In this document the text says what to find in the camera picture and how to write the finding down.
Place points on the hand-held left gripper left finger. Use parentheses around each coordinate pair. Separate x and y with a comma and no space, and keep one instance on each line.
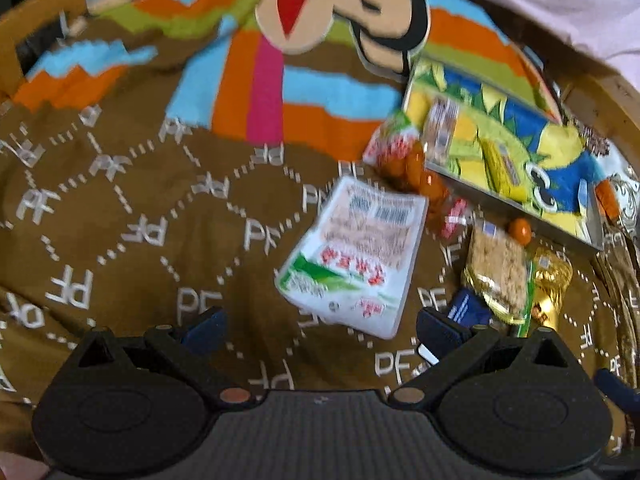
(206,331)

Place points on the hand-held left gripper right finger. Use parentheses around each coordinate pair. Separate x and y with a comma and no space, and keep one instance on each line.
(440,332)

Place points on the navy blue packet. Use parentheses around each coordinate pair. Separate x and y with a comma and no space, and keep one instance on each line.
(470,307)

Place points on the clear meat floss cake packet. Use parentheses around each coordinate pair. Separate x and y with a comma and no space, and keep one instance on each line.
(497,265)

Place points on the white snack packet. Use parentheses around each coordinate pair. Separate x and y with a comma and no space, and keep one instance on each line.
(350,255)

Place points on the gold snack packet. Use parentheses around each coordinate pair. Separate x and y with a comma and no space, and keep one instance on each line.
(552,270)

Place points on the metal tray with colourful print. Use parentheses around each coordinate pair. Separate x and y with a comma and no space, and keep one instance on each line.
(520,115)

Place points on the tangerine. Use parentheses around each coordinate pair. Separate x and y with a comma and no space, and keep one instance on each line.
(520,230)

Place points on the printed brown blanket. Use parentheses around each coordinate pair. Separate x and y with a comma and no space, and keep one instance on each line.
(125,200)

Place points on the yellow snack packet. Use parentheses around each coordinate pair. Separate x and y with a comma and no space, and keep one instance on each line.
(502,167)

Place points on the orange snack packet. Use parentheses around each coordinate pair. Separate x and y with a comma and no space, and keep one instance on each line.
(400,152)

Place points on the brown bread packet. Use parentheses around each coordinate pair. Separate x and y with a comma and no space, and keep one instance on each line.
(441,127)

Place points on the orange cloth piece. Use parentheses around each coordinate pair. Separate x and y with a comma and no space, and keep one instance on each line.
(607,199)

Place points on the floral cloth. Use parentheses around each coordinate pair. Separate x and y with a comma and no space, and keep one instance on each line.
(622,170)

